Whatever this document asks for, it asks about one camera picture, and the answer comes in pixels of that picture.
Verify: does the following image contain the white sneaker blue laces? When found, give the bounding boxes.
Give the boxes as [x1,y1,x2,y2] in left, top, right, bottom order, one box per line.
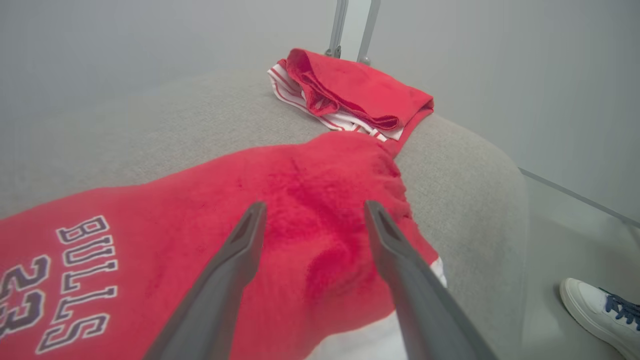
[560,277,640,360]

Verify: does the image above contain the red Bulls shorts white stripe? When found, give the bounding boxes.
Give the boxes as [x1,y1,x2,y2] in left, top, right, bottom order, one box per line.
[0,131,448,360]

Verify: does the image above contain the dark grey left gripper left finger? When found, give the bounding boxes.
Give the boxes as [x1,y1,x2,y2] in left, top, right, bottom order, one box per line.
[142,201,268,360]

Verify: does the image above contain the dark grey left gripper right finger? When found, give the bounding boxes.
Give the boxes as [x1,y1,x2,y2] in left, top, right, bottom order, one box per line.
[363,200,498,360]

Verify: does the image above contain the red Bulls 23 jersey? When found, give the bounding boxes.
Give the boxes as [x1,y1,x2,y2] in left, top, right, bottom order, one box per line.
[267,48,435,158]

